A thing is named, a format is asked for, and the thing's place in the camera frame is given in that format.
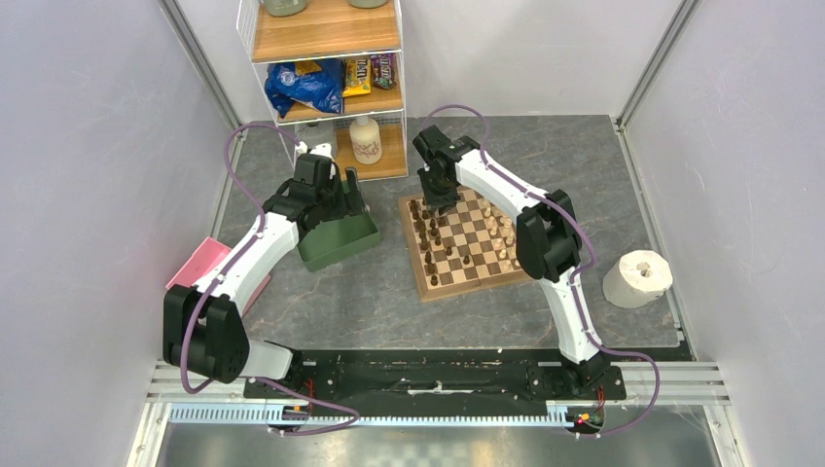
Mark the wooden chess board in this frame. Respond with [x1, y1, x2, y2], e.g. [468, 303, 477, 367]
[398, 187, 530, 303]

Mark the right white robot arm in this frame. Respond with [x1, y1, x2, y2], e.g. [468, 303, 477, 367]
[413, 126, 609, 398]

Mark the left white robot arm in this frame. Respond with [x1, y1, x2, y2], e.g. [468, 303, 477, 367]
[162, 153, 366, 398]

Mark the green plastic tray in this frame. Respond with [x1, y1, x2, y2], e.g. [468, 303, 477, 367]
[297, 188, 381, 272]

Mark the cream lotion bottle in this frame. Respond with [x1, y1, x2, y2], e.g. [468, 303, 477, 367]
[349, 116, 382, 165]

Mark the blue snack bag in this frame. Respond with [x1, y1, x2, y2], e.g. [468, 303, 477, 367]
[265, 58, 344, 118]

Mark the brown candy bag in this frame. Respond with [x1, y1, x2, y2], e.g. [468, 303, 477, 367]
[370, 54, 398, 90]

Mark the pink plastic tray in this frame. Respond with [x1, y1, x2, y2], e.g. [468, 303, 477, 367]
[166, 237, 231, 290]

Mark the yellow candy bag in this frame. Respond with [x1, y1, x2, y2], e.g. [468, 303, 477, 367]
[342, 56, 372, 98]

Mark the white paper roll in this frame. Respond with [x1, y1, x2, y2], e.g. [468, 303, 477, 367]
[602, 250, 673, 309]

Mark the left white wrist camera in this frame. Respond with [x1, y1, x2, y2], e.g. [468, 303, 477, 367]
[294, 142, 337, 179]

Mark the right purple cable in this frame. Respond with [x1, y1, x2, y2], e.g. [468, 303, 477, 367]
[419, 104, 662, 441]

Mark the white wire wooden shelf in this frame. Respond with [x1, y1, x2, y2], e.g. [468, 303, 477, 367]
[235, 1, 409, 180]

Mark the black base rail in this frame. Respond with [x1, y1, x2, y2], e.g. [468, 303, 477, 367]
[282, 348, 627, 418]

